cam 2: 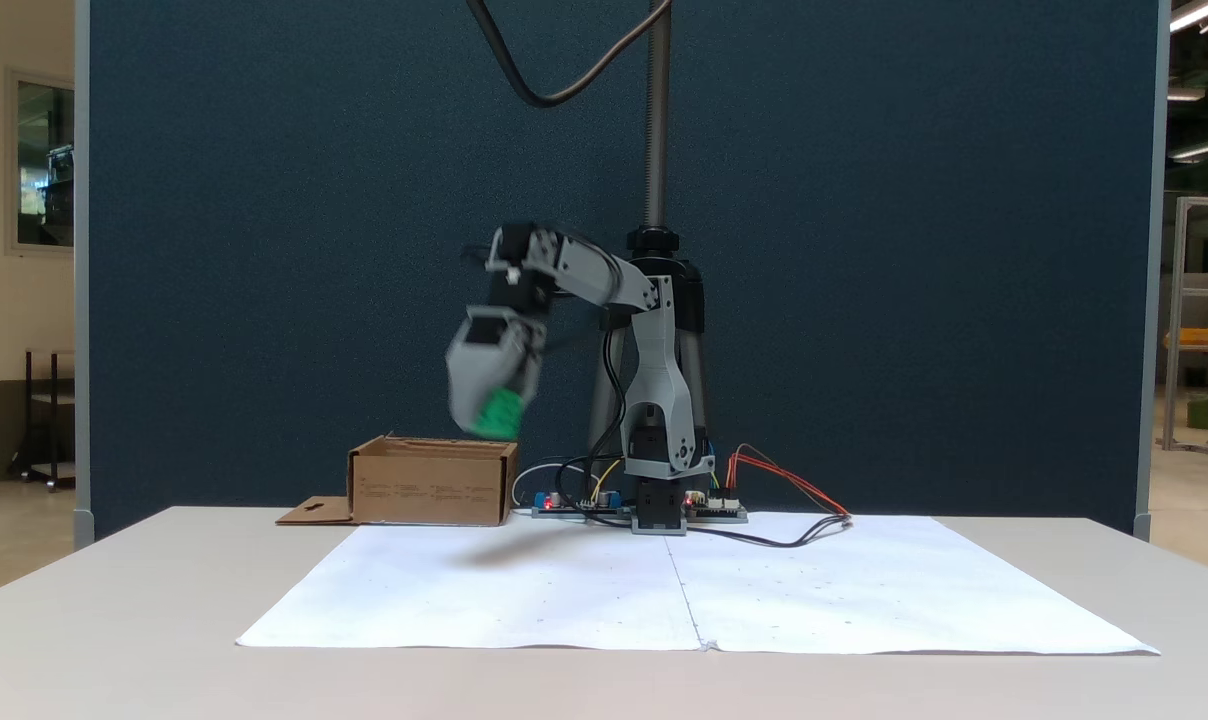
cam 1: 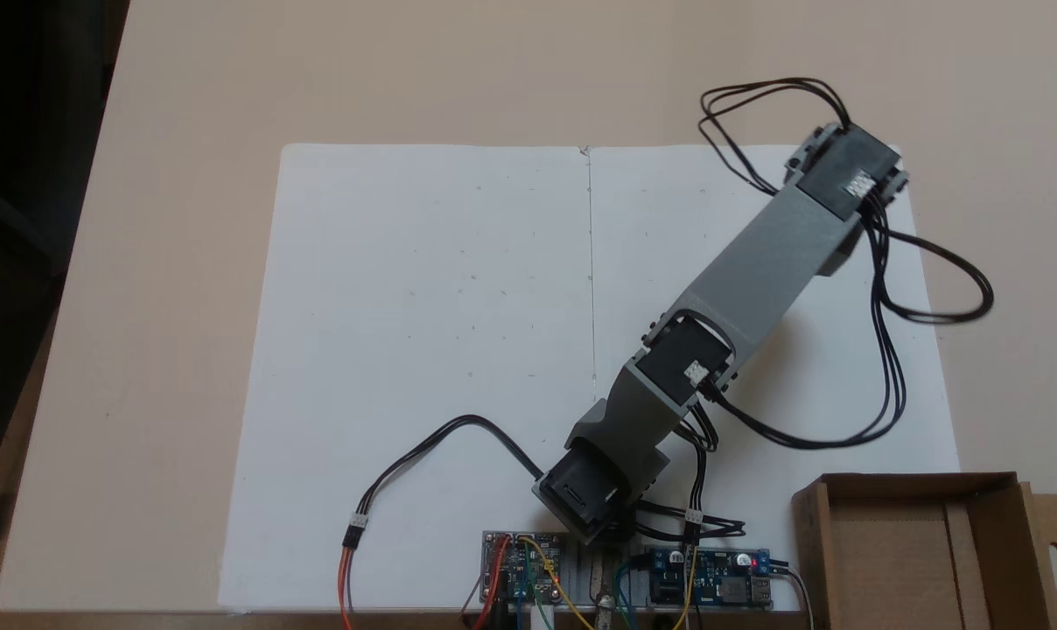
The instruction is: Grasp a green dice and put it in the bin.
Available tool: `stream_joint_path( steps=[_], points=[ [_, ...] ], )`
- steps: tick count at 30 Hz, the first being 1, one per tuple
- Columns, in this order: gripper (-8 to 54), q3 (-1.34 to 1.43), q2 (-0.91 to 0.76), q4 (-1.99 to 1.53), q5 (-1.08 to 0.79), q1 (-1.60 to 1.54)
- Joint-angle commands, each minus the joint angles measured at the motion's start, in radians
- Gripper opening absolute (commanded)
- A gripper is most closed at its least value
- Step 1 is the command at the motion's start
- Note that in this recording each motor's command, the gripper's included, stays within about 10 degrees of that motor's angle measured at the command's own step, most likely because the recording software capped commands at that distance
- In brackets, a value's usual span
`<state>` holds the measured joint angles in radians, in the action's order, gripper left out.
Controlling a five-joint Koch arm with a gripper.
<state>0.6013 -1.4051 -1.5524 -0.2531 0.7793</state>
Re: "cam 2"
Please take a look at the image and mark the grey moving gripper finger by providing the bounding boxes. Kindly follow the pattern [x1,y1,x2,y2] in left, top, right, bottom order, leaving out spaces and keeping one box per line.
[510,345,548,413]

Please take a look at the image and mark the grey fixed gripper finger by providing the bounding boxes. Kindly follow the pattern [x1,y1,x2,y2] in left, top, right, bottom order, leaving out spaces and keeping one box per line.
[447,355,502,434]

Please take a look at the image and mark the green die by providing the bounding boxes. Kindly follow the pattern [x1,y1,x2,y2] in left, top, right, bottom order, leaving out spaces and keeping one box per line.
[472,388,523,442]

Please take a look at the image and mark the open cardboard box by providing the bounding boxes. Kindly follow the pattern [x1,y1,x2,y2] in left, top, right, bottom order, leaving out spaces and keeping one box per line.
[276,433,520,528]

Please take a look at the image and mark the circuit board with blue parts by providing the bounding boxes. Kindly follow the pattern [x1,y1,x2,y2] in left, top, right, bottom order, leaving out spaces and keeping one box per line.
[532,487,631,520]

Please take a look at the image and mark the white paper sheet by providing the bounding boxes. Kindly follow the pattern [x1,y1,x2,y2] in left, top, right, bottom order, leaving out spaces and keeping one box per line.
[236,522,705,651]
[664,512,1162,657]

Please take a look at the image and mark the circuit board with white connectors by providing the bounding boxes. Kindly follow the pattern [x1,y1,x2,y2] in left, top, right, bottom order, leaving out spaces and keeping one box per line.
[686,489,750,524]

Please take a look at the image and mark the dark blue partition panel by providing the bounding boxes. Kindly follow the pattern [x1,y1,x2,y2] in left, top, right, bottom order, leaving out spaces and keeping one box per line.
[74,0,1170,549]

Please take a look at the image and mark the black shelf rack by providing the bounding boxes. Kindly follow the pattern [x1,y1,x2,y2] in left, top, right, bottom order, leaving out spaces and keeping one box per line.
[21,347,77,492]

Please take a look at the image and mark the white cable loop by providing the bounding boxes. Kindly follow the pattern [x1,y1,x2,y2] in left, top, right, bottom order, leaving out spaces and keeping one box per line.
[510,461,591,512]

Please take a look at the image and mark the black camera tripod with pole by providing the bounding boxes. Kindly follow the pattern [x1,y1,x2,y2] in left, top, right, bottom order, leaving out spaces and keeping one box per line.
[586,0,713,483]

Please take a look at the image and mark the hanging black cable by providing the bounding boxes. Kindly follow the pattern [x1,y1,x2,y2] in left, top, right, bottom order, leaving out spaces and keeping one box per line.
[464,0,675,109]

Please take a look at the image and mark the orange and red wires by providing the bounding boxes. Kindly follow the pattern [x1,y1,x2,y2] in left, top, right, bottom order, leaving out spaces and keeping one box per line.
[726,445,854,522]

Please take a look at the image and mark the black cable on table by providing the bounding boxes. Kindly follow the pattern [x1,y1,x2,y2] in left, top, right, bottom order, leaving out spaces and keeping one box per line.
[686,514,854,550]

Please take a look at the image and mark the wall window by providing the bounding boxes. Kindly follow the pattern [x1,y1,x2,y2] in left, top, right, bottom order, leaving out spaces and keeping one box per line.
[6,67,76,260]

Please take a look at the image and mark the aluminium profile frame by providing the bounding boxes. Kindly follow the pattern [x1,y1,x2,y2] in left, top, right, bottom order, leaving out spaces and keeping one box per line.
[1161,195,1208,457]

